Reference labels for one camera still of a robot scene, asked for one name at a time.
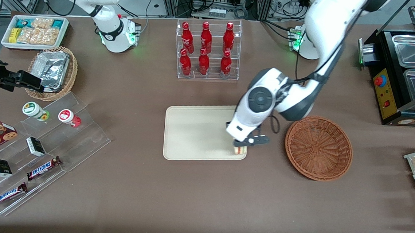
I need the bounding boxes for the beige plastic tray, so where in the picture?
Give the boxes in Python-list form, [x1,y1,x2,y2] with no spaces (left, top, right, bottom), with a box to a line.
[163,101,250,166]

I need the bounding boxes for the light tan wicker basket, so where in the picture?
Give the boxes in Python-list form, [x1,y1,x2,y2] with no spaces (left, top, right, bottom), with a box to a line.
[24,44,80,104]

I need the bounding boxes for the dark brown wicker basket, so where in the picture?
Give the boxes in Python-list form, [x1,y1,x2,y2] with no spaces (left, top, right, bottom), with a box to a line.
[282,114,356,183]

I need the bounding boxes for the green lid white cup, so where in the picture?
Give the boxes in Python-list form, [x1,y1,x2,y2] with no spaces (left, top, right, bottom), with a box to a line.
[22,101,51,122]

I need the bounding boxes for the aluminium foil container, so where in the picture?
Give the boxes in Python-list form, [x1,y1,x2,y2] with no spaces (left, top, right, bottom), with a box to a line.
[30,50,70,93]

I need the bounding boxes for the white plastic snack bin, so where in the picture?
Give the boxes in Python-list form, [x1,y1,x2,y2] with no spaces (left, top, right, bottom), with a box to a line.
[0,13,70,53]

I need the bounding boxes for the yellow snack pack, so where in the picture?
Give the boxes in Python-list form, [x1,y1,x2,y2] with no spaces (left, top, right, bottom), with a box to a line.
[8,27,21,44]

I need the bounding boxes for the large clear cracker bag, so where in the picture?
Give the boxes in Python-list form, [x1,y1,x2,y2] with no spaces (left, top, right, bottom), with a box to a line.
[16,26,60,46]

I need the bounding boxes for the red lid white cup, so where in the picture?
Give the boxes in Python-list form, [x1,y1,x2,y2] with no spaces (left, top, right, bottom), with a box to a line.
[58,109,82,128]

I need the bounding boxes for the small clear cracker bag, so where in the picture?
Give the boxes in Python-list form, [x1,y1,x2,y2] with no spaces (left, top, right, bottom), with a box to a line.
[31,17,54,30]

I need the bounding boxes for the small black carton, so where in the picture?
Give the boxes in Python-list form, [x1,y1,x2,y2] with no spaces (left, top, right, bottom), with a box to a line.
[0,159,14,178]
[25,137,47,157]

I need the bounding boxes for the red cola bottle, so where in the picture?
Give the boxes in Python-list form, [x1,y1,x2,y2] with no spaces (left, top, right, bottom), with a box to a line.
[197,48,211,76]
[222,22,236,54]
[179,48,193,76]
[200,21,214,54]
[180,22,196,54]
[219,50,233,77]

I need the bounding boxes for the clear acrylic stepped shelf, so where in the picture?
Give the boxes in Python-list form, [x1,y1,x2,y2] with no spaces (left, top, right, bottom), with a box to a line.
[0,87,115,224]

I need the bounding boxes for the clear acrylic bottle rack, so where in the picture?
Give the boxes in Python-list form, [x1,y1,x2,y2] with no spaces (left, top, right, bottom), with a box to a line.
[173,15,243,83]

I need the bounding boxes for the Snickers chocolate bar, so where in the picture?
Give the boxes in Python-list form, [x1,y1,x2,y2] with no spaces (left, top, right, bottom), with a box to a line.
[26,154,62,183]
[0,181,28,210]

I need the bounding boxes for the white power strip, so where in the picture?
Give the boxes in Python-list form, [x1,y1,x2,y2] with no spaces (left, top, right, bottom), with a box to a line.
[208,7,227,18]

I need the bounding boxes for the black food warmer machine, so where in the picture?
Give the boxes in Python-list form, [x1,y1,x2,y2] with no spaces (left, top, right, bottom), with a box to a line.
[352,1,415,127]

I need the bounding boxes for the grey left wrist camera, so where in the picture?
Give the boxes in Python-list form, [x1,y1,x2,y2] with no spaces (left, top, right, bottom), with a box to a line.
[246,133,270,148]

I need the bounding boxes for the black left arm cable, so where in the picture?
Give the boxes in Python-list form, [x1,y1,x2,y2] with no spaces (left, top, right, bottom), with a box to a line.
[269,0,371,140]

